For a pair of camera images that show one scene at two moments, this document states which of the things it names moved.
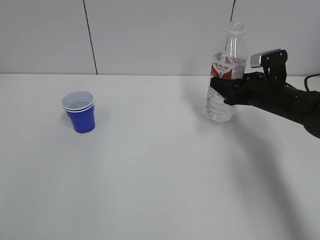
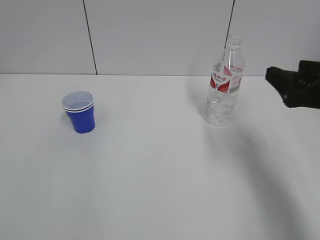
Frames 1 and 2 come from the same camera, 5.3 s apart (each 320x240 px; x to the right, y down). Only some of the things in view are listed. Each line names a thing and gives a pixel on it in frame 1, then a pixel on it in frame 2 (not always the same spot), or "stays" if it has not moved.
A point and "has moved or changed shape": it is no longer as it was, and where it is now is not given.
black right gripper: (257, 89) -> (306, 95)
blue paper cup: (84, 121) stays
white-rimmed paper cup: (77, 100) stays
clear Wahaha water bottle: (229, 61) has moved or changed shape
